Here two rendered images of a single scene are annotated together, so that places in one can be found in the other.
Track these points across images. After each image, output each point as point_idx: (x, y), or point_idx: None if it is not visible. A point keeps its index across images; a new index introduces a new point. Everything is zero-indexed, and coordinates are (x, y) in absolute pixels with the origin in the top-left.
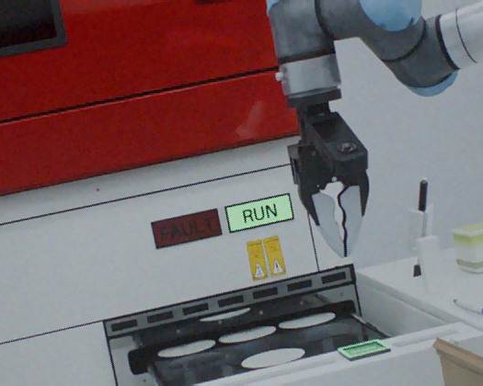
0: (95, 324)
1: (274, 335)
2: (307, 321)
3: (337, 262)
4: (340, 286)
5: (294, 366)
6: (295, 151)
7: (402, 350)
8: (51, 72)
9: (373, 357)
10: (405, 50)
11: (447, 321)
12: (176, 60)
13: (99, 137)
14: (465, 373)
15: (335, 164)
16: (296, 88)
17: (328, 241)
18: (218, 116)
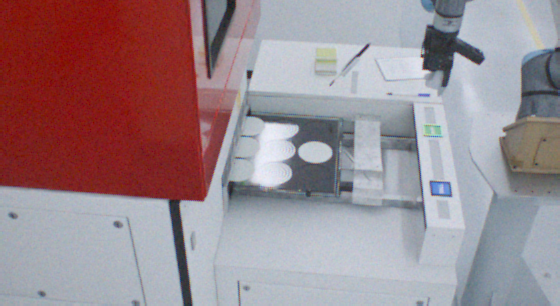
0: (220, 183)
1: (266, 141)
2: (252, 126)
3: (245, 89)
4: (247, 101)
5: (428, 149)
6: (442, 56)
7: (442, 124)
8: (233, 33)
9: (443, 131)
10: None
11: (393, 103)
12: (247, 2)
13: (239, 67)
14: (549, 125)
15: (483, 60)
16: (458, 28)
17: (443, 91)
18: (251, 30)
